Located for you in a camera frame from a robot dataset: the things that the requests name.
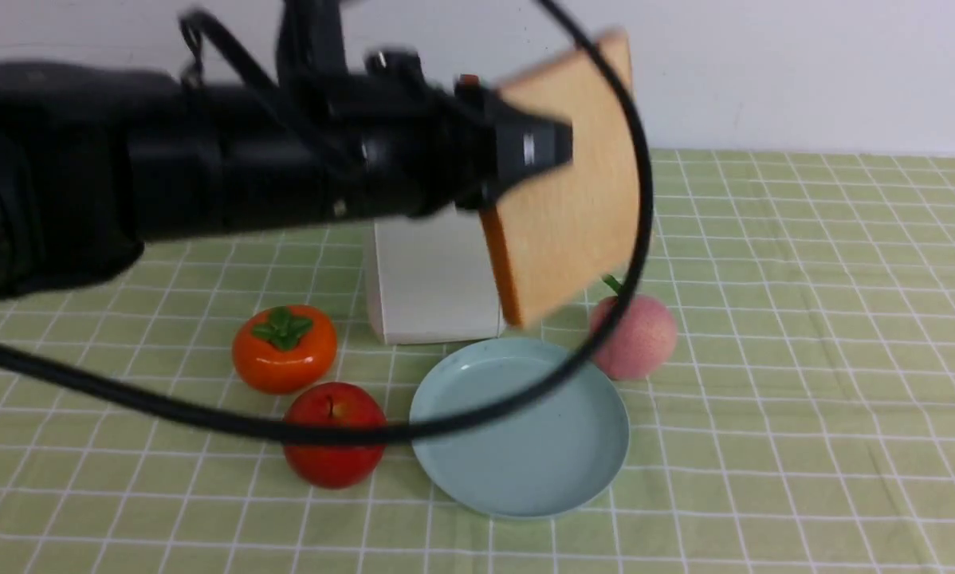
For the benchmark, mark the red apple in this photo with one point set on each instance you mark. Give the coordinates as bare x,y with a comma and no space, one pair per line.
334,404

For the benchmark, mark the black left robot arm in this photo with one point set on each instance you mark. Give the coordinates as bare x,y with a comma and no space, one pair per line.
96,163

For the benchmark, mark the green checkered tablecloth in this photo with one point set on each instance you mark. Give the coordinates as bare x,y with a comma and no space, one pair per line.
804,424

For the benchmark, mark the white two-slot toaster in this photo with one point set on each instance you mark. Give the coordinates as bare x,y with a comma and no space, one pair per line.
429,280

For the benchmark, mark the pink peach with leaf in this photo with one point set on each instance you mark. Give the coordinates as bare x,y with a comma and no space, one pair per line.
644,341

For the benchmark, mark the toasted bread slice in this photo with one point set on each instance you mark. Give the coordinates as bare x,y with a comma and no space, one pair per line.
554,235

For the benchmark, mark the orange persimmon with green leaves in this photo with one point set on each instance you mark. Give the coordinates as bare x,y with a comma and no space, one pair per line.
283,350

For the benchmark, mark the light blue round plate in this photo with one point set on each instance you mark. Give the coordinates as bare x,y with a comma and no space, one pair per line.
550,459

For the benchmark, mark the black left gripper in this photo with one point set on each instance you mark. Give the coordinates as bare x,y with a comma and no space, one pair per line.
406,141

